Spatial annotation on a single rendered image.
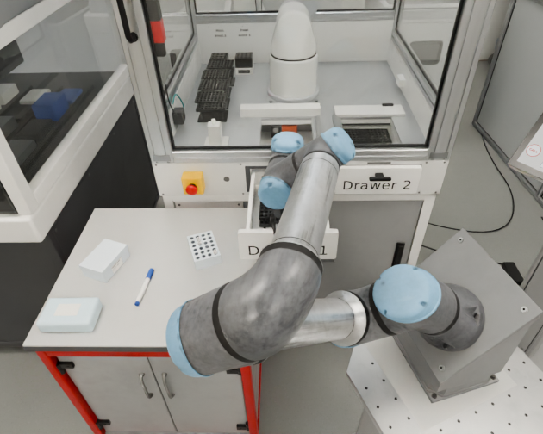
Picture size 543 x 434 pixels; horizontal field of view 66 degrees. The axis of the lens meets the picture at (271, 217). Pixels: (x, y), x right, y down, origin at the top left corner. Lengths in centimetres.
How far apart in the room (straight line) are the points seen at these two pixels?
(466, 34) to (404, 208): 64
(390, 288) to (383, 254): 94
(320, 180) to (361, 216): 94
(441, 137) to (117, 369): 125
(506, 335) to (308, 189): 54
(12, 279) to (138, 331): 78
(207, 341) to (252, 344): 7
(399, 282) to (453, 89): 73
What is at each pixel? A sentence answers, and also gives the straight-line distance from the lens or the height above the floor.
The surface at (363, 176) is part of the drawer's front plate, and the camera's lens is 150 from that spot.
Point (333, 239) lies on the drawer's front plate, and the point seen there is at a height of 90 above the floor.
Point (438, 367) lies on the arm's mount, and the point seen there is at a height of 87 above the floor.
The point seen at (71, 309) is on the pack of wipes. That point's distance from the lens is 132.
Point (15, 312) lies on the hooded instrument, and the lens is 209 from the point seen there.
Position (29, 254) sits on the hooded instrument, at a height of 67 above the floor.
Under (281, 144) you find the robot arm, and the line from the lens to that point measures 95.
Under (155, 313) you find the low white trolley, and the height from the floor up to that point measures 76.
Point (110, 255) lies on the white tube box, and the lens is 141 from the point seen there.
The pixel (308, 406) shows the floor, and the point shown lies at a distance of 193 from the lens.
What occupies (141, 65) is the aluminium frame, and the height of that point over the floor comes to 129.
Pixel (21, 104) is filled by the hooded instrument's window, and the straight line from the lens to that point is 155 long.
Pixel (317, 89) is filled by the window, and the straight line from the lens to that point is 135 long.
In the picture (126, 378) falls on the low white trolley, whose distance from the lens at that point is 146.
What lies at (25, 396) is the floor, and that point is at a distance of 224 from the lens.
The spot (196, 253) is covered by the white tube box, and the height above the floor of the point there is 79.
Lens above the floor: 175
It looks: 41 degrees down
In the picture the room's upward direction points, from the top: 2 degrees counter-clockwise
